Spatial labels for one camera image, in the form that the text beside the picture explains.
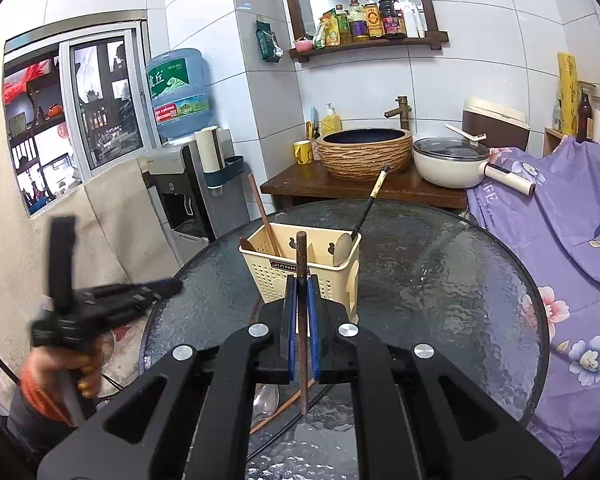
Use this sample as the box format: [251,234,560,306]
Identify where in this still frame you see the sliding window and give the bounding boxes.
[2,22,153,218]

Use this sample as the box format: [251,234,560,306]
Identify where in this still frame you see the dark brown chopstick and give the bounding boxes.
[295,231,311,417]

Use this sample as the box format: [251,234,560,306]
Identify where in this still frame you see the cream perforated utensil holder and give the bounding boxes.
[239,221,361,325]

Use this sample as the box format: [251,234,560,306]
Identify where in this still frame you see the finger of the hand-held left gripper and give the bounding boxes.
[94,297,149,322]
[80,279,184,307]

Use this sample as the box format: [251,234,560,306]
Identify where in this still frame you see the grey water dispenser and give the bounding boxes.
[139,132,251,266]

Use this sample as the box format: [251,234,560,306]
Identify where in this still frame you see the dark soy sauce bottle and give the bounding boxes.
[378,0,407,39]

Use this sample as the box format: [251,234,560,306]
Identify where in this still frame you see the green bottle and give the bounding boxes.
[335,4,352,45]

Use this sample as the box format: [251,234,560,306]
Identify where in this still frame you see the round cushioned stool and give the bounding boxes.
[95,320,152,397]

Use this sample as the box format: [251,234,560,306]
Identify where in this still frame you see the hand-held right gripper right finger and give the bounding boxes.
[307,276,565,480]

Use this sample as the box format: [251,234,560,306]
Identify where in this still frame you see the white paper cup tube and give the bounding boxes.
[195,127,226,173]

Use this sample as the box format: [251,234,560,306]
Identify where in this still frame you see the yellow green packet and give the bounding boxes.
[312,12,342,48]

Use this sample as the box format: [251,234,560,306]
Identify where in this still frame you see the green hanging packet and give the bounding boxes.
[255,19,284,64]

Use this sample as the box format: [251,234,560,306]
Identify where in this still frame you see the bronze faucet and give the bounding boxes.
[384,96,411,131]

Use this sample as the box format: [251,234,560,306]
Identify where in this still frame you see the blue water jug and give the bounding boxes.
[146,48,216,139]

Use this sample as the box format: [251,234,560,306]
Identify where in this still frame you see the brown glass bottle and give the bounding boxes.
[576,87,594,143]

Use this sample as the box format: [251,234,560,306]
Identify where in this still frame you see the wooden crate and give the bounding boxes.
[543,126,564,159]

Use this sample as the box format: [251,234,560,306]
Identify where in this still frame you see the person's left hand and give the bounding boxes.
[20,335,104,401]

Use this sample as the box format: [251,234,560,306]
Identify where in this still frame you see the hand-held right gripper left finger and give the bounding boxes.
[36,275,301,480]

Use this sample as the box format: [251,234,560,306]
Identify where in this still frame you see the yellow soap pump bottle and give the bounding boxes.
[320,103,343,137]

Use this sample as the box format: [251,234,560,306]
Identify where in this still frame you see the wooden framed mirror shelf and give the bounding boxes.
[276,0,450,63]

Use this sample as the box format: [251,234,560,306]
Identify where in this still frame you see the metal spoon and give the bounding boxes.
[252,384,280,424]

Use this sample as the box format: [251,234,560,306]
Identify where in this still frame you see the cream electric pan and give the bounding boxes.
[412,136,537,196]

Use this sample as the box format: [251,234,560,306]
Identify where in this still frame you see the yellow roll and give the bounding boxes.
[557,51,580,136]

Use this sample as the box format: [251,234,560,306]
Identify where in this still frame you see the yellow oil bottle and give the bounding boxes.
[348,0,370,41]

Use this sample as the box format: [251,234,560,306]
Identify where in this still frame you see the white rice paddle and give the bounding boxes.
[445,124,487,145]

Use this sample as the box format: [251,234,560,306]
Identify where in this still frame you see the brown white rice cooker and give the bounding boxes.
[461,97,530,151]

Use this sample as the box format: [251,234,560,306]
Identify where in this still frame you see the black chopstick patterned tip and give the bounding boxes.
[351,165,391,239]

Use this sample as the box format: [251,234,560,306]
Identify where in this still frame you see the round glass table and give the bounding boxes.
[142,199,553,480]

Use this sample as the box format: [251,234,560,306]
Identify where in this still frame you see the white bottle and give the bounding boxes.
[402,0,427,38]

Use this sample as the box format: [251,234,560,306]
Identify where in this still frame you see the woven sink basin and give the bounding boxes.
[316,128,413,181]

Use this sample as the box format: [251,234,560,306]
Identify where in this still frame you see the person's left forearm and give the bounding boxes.
[7,365,88,461]

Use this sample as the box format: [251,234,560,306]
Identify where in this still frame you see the purple floral cloth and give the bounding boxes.
[466,135,600,461]

